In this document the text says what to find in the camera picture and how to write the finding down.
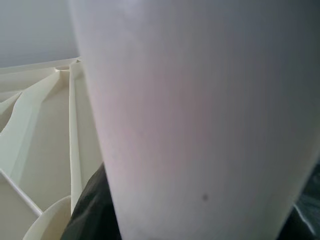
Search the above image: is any white plastic table top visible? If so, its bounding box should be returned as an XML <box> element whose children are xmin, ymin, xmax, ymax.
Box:
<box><xmin>0</xmin><ymin>56</ymin><xmax>106</xmax><ymax>240</ymax></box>

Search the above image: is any white plastic table leg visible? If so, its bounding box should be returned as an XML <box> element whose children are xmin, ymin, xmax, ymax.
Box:
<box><xmin>67</xmin><ymin>0</ymin><xmax>320</xmax><ymax>240</ymax></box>

